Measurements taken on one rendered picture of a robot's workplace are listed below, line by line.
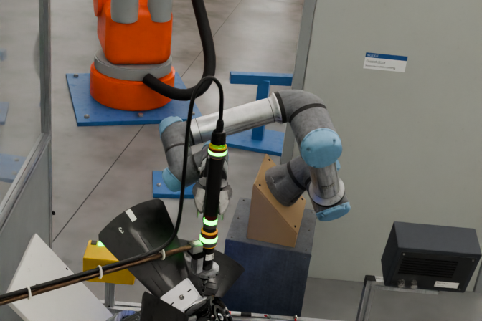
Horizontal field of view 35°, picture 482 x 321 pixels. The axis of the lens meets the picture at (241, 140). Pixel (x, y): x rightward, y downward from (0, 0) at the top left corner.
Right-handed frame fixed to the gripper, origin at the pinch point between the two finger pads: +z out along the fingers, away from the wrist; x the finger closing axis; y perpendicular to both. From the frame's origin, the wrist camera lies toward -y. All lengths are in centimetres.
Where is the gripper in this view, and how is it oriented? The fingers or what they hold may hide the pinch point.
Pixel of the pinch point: (211, 207)
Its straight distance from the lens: 186.0
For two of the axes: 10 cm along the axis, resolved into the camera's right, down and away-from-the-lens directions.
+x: -9.9, -0.9, -0.4
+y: -1.0, 8.9, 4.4
